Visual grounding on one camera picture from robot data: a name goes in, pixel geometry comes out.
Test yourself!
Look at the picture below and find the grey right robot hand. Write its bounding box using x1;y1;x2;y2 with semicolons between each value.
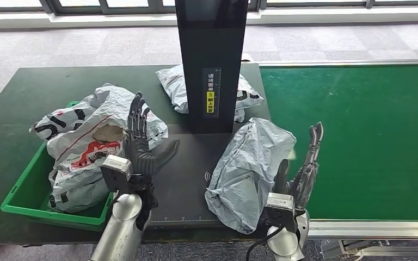
274;121;324;212

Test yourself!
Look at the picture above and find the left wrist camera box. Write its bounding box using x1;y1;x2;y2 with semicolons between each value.
100;154;134;194

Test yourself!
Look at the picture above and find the green conveyor belt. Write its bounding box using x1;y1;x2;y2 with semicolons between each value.
259;65;418;221

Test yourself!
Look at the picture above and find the black inbound scanner machine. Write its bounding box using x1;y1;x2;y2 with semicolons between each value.
146;0;272;228

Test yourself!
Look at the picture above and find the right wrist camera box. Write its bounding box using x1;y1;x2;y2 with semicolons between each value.
265;192;297;234

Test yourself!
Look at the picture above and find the white red parcel with hole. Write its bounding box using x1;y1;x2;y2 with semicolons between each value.
29;83;169;214

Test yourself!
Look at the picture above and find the aluminium conveyor frame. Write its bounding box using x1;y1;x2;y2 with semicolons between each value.
257;59;418;261

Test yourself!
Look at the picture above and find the plain grey parcel bag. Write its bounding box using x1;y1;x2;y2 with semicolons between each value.
204;117;298;235

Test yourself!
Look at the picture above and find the black yellow instruction label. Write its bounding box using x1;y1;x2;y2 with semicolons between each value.
202;67;222;119

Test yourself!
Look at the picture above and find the green plastic crate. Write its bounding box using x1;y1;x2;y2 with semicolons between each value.
0;101;115;232

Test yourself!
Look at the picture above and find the dark framed window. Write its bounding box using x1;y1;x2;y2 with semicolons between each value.
0;0;418;15

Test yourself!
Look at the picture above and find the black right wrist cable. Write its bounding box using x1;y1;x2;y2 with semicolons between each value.
245;225;285;261

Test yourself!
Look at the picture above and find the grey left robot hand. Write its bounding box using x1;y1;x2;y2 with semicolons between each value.
124;91;181;177

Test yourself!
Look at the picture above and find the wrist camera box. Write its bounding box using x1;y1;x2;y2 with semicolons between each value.
265;192;297;234
100;154;134;194

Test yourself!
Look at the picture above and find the white grey printed parcel bag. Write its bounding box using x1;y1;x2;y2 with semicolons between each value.
155;65;265;124

